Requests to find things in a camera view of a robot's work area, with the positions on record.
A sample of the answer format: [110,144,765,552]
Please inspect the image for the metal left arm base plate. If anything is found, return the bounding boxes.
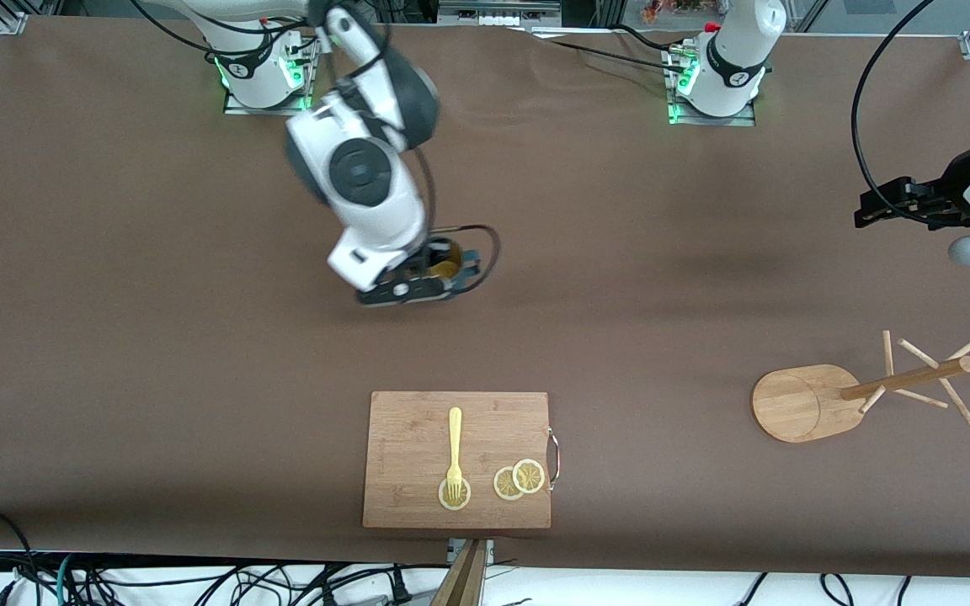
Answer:
[668,46,757,127]

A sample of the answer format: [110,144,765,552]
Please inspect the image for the black base cable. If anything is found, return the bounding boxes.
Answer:
[546,37,690,73]

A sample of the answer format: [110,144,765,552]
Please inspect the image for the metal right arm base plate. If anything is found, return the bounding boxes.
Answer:
[224,38,312,116]

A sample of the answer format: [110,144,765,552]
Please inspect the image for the wooden camera post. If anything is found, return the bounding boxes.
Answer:
[430,539,488,606]

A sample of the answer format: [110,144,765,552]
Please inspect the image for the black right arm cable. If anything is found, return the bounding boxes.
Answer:
[130,0,503,297]

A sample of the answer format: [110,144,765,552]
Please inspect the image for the yellow plastic fork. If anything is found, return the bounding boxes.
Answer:
[446,407,464,502]

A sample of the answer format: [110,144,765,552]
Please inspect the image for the brown table cover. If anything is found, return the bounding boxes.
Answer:
[0,15,970,582]

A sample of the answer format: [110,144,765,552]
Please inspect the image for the metal clamp bracket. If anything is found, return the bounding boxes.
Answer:
[447,539,495,566]

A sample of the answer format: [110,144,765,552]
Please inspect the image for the wooden cutting board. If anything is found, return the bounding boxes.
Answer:
[363,391,561,530]

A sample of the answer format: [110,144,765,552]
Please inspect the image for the wooden mug rack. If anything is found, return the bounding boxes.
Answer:
[752,330,970,444]

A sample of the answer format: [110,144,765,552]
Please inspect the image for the lemon slice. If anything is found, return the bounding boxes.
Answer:
[512,459,546,495]
[438,476,472,512]
[493,466,526,502]

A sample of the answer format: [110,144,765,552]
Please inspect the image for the grey power strip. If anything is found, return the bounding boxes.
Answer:
[439,0,562,26]

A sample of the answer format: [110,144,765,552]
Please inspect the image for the black power plug cable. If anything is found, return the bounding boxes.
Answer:
[317,566,414,606]

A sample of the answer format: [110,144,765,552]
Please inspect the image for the teal mug yellow inside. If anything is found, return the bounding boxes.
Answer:
[424,239,482,291]

